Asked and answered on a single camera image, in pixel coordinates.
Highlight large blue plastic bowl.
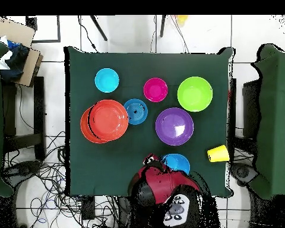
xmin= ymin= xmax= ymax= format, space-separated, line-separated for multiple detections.
xmin=160 ymin=153 xmax=191 ymax=176

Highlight small dark blue bowl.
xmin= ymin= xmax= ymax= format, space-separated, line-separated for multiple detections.
xmin=123 ymin=98 xmax=149 ymax=126

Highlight orange plastic bowl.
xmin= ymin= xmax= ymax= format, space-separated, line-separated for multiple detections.
xmin=89 ymin=99 xmax=129 ymax=141
xmin=80 ymin=105 xmax=102 ymax=144

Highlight purple plastic bowl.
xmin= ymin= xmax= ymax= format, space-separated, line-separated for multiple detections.
xmin=155 ymin=107 xmax=195 ymax=147

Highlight yellow plastic cup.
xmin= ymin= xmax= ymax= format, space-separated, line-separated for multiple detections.
xmin=207 ymin=144 xmax=230 ymax=163

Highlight pink plastic bowl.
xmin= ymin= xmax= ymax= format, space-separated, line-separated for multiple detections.
xmin=143 ymin=77 xmax=169 ymax=103

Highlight large green plastic bowl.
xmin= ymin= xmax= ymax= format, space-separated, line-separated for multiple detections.
xmin=177 ymin=76 xmax=214 ymax=112

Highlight small cyan plastic bowl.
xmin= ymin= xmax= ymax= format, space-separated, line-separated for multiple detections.
xmin=94 ymin=68 xmax=121 ymax=93

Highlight black equipment base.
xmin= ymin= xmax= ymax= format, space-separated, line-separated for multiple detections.
xmin=2 ymin=160 xmax=43 ymax=181
xmin=229 ymin=160 xmax=258 ymax=187

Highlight dark green tablecloth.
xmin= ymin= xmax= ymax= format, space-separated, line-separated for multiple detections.
xmin=64 ymin=46 xmax=236 ymax=199

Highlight black tripod leg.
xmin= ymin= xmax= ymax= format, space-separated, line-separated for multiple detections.
xmin=159 ymin=15 xmax=167 ymax=39
xmin=89 ymin=15 xmax=109 ymax=42

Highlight small yellow object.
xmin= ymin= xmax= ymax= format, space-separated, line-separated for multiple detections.
xmin=175 ymin=15 xmax=189 ymax=27

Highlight blue and white cloth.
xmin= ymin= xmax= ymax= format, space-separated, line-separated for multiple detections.
xmin=0 ymin=37 xmax=30 ymax=83

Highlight cardboard box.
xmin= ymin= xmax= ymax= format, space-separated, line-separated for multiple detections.
xmin=0 ymin=18 xmax=45 ymax=88

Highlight tangled black floor cables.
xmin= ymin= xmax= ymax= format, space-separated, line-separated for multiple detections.
xmin=4 ymin=130 xmax=129 ymax=228

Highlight black bench frame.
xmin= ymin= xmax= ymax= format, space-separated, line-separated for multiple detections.
xmin=227 ymin=78 xmax=262 ymax=154
xmin=2 ymin=75 xmax=48 ymax=161

